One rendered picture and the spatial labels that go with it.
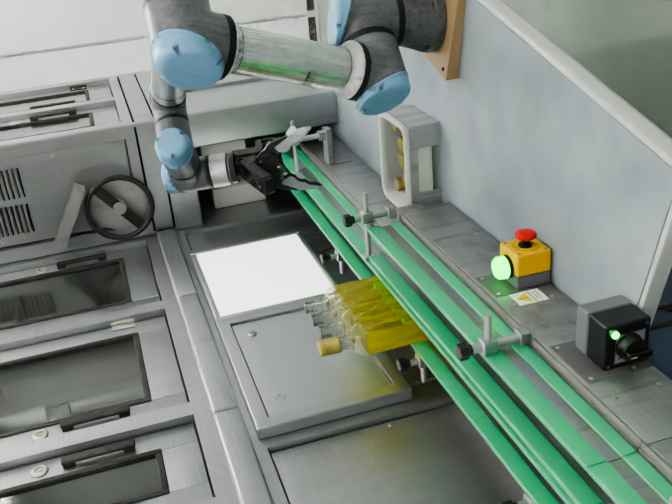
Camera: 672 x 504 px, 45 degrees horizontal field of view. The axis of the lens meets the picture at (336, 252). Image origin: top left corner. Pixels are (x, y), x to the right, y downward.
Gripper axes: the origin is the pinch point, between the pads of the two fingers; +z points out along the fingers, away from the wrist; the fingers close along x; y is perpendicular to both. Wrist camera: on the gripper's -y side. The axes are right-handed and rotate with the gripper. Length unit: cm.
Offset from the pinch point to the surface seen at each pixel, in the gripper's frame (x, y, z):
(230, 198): 52, 79, -35
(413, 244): 14.4, -18.5, 17.7
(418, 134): 0.6, 5.0, 23.5
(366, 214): 13.4, -5.3, 8.9
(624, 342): 0, -72, 43
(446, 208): 15.5, -4.8, 27.3
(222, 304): 41, 6, -32
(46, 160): 18, 60, -83
